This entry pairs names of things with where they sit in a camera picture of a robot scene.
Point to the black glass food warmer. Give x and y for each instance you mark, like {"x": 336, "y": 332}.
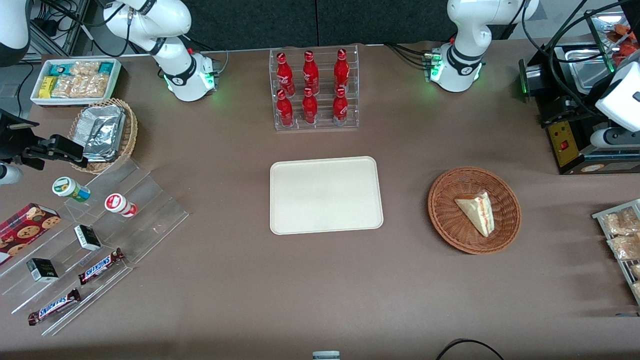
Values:
{"x": 565, "y": 147}

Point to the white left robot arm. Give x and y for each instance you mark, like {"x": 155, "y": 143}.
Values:
{"x": 462, "y": 35}

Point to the brown Snickers bar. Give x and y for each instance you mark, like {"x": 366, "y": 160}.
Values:
{"x": 54, "y": 307}
{"x": 100, "y": 266}

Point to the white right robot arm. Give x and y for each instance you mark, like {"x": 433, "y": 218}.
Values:
{"x": 175, "y": 55}

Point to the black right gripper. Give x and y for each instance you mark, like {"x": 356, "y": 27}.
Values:
{"x": 14, "y": 143}

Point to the yellow snack packet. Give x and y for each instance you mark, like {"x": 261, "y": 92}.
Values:
{"x": 47, "y": 87}

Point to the red chocolate cookie box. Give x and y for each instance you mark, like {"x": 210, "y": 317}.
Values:
{"x": 25, "y": 230}

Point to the silver foil packet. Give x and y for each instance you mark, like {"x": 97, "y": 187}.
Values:
{"x": 102, "y": 115}
{"x": 102, "y": 142}

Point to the brown round wicker basket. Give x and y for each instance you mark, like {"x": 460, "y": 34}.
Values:
{"x": 450, "y": 220}

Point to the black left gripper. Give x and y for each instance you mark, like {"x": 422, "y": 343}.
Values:
{"x": 568, "y": 108}

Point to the cream plastic tray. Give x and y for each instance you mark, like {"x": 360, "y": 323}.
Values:
{"x": 325, "y": 195}

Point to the light tan wicker basket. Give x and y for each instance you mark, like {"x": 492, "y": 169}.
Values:
{"x": 131, "y": 135}

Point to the teal snack packet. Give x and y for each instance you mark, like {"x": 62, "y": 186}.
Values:
{"x": 105, "y": 67}
{"x": 60, "y": 69}

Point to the grey metal snack rack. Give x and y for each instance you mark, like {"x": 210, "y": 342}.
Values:
{"x": 600, "y": 216}

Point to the clear rice cracker bag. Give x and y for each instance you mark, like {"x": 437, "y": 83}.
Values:
{"x": 80, "y": 86}
{"x": 85, "y": 68}

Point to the red lid white cup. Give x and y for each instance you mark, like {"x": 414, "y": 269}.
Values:
{"x": 119, "y": 204}

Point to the triangular sandwich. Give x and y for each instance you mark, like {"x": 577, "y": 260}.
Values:
{"x": 477, "y": 212}

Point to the small black box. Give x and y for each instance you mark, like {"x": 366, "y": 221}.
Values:
{"x": 87, "y": 237}
{"x": 42, "y": 270}

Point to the clear acrylic stepped stand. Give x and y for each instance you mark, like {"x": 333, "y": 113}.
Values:
{"x": 150, "y": 200}

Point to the white rectangular snack container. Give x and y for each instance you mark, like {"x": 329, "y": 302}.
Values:
{"x": 116, "y": 80}

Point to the clear acrylic bottle rack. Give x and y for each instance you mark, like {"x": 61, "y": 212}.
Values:
{"x": 325, "y": 122}

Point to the red sausages in warmer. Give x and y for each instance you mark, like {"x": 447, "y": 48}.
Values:
{"x": 627, "y": 37}

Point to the green lid white cup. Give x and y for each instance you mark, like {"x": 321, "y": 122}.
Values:
{"x": 67, "y": 187}

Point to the steel warmer pan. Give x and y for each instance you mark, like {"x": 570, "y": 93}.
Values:
{"x": 590, "y": 70}

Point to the red cola bottle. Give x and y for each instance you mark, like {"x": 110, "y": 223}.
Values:
{"x": 310, "y": 75}
{"x": 340, "y": 109}
{"x": 285, "y": 111}
{"x": 285, "y": 77}
{"x": 341, "y": 72}
{"x": 310, "y": 109}

